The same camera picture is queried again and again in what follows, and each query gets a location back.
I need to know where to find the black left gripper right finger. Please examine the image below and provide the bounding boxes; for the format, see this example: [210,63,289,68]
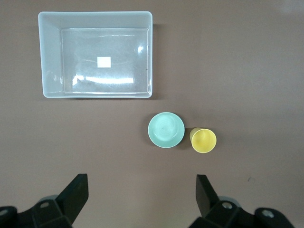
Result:
[188,174,295,228]

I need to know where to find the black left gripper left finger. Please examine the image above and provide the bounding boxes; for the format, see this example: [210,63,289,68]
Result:
[0,173,89,228]

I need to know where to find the mint green bowl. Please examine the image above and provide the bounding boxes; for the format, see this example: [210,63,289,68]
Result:
[147,111,185,149]

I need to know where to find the translucent white plastic box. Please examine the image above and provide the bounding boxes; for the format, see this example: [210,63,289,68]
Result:
[38,10,153,99]

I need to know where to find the yellow plastic cup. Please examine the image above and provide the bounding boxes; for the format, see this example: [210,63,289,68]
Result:
[189,127,217,154]

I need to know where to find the white rectangular label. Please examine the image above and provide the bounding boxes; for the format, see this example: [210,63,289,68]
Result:
[96,56,112,68]

